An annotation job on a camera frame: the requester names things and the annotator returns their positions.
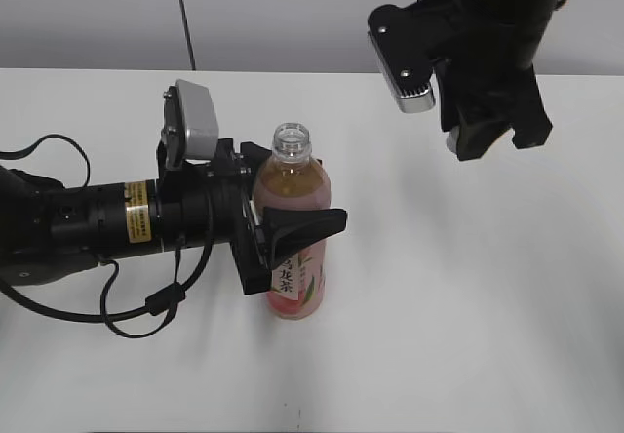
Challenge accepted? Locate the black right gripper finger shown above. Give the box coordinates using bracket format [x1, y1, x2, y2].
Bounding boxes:
[512, 120, 553, 149]
[456, 106, 511, 161]

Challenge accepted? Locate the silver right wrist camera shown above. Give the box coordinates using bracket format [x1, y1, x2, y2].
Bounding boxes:
[368, 0, 455, 114]

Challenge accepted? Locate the white bottle cap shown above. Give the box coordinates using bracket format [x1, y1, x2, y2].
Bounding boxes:
[446, 126, 460, 154]

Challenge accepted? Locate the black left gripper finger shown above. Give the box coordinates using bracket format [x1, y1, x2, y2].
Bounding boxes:
[240, 141, 271, 182]
[262, 207, 348, 267]

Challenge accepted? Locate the peach oolong tea bottle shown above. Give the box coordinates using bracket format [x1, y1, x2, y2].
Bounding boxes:
[252, 121, 332, 321]

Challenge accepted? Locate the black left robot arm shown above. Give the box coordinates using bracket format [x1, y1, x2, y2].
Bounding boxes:
[1, 138, 347, 295]

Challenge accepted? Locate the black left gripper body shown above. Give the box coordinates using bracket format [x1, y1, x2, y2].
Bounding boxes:
[156, 138, 271, 295]

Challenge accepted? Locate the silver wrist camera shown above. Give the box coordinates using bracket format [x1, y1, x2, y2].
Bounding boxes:
[368, 0, 455, 114]
[161, 79, 219, 170]

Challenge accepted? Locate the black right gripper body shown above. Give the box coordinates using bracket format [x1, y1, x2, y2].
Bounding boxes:
[434, 0, 553, 133]

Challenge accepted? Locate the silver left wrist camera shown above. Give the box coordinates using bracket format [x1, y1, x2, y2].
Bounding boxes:
[161, 79, 219, 170]

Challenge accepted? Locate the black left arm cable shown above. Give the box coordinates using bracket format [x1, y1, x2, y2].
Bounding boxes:
[0, 133, 215, 339]

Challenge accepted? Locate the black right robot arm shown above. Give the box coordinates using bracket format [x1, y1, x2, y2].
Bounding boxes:
[434, 0, 567, 161]

